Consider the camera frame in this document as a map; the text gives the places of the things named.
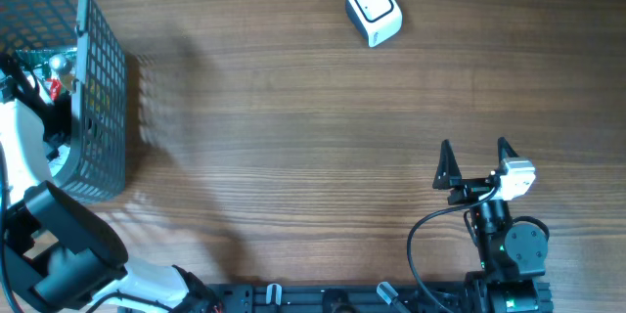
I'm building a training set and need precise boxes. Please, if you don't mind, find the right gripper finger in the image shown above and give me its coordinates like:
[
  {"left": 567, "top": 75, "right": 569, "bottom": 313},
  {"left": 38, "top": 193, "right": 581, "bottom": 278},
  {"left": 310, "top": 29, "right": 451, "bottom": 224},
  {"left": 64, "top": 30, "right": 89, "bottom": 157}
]
[
  {"left": 497, "top": 137, "right": 519, "bottom": 162},
  {"left": 432, "top": 140, "right": 463, "bottom": 190}
]

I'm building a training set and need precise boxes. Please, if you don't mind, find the red sachet packet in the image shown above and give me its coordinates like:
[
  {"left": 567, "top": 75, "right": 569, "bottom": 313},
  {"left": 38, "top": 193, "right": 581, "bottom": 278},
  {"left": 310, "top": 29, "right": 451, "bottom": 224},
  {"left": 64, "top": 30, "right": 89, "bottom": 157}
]
[{"left": 46, "top": 77, "right": 64, "bottom": 101}]

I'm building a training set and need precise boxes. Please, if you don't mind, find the yellow liquid clear bottle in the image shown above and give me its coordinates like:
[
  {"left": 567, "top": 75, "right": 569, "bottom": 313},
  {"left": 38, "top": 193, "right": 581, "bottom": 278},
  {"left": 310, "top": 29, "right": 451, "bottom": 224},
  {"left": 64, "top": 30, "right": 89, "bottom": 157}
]
[{"left": 48, "top": 54, "right": 76, "bottom": 93}]

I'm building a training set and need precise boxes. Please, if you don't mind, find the green 3M gloves package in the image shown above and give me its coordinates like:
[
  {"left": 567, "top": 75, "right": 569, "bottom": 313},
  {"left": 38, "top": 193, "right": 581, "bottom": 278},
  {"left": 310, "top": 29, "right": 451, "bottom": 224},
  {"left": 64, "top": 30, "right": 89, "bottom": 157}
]
[{"left": 14, "top": 46, "right": 77, "bottom": 78}]

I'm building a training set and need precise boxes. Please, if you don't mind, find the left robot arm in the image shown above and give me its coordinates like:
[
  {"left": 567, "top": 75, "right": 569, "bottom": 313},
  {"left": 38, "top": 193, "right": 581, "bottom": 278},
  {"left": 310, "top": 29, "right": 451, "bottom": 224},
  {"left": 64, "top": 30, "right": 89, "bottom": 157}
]
[{"left": 1, "top": 54, "right": 223, "bottom": 312}]

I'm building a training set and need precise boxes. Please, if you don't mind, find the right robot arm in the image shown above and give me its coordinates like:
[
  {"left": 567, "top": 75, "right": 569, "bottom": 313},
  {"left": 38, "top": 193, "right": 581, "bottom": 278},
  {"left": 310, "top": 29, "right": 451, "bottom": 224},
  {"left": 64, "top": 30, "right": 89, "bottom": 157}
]
[{"left": 432, "top": 138, "right": 554, "bottom": 313}]

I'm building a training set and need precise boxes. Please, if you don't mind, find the white barcode scanner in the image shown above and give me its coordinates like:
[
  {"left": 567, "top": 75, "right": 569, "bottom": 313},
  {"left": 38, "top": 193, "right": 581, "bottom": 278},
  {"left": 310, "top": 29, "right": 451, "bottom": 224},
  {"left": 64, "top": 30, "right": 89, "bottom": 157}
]
[{"left": 345, "top": 0, "right": 403, "bottom": 48}]

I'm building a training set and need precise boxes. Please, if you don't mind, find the grey plastic mesh basket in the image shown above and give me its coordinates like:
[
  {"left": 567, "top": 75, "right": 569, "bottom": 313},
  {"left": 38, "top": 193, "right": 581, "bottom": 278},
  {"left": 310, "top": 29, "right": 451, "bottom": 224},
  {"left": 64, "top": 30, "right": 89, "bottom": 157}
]
[{"left": 1, "top": 0, "right": 127, "bottom": 203}]

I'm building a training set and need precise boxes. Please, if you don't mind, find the right black camera cable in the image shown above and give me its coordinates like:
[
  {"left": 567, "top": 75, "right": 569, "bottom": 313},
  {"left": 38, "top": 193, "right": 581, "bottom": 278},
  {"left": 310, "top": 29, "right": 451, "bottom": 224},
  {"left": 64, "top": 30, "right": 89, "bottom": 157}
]
[{"left": 406, "top": 183, "right": 501, "bottom": 313}]

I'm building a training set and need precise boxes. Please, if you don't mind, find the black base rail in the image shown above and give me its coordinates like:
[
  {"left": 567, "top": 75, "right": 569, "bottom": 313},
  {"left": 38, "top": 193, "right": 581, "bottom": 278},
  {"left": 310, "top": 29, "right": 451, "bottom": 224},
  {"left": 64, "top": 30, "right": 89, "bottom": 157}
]
[{"left": 204, "top": 281, "right": 555, "bottom": 313}]

